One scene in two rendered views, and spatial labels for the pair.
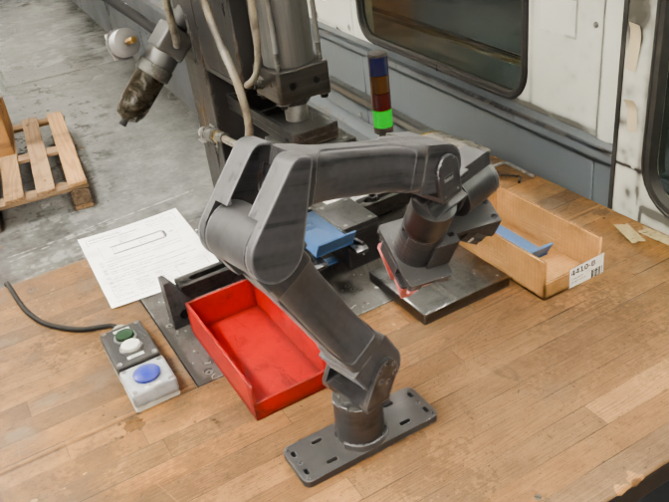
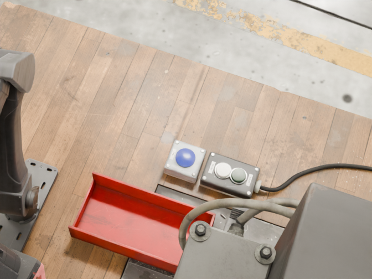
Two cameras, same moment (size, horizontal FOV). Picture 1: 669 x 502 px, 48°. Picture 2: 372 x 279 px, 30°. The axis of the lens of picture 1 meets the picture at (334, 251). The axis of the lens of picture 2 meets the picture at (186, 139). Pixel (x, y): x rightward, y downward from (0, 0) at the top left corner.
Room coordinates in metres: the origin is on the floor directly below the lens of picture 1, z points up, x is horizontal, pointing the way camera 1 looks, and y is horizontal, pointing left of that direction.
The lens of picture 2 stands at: (1.22, -0.15, 2.19)
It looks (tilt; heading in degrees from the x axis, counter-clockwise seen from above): 64 degrees down; 129
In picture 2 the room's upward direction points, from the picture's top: 7 degrees clockwise
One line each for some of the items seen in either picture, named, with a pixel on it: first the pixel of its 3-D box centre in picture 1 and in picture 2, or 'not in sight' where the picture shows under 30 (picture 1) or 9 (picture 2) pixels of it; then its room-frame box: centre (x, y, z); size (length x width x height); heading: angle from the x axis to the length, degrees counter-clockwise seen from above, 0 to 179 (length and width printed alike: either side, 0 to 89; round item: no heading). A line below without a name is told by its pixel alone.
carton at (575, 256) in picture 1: (520, 239); not in sight; (1.09, -0.32, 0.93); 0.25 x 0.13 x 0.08; 26
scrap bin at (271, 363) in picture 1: (255, 342); (142, 225); (0.90, 0.14, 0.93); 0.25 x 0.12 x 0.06; 26
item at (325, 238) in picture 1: (315, 227); not in sight; (1.10, 0.03, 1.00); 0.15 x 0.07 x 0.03; 26
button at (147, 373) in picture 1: (147, 376); (185, 158); (0.86, 0.29, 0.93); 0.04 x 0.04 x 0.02
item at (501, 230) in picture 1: (507, 238); not in sight; (1.11, -0.30, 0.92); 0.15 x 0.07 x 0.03; 25
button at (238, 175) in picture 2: (125, 339); (238, 176); (0.96, 0.34, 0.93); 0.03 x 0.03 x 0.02
